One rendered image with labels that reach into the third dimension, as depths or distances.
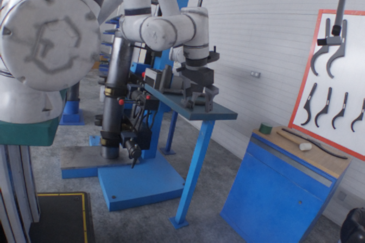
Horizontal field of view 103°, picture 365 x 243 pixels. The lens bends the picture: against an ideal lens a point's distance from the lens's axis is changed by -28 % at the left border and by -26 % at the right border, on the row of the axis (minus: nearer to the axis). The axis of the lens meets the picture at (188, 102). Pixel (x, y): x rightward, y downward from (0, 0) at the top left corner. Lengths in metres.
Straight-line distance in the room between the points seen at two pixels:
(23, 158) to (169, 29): 0.90
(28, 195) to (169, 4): 1.22
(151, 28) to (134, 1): 0.13
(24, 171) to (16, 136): 0.61
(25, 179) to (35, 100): 0.71
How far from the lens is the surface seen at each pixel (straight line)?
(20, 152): 1.09
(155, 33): 0.50
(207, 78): 0.64
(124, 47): 1.82
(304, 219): 1.52
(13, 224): 1.00
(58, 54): 0.31
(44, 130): 0.51
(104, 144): 1.85
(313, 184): 1.41
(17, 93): 0.52
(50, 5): 0.30
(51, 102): 0.53
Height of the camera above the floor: 1.36
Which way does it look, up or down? 13 degrees down
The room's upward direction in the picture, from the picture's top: 13 degrees clockwise
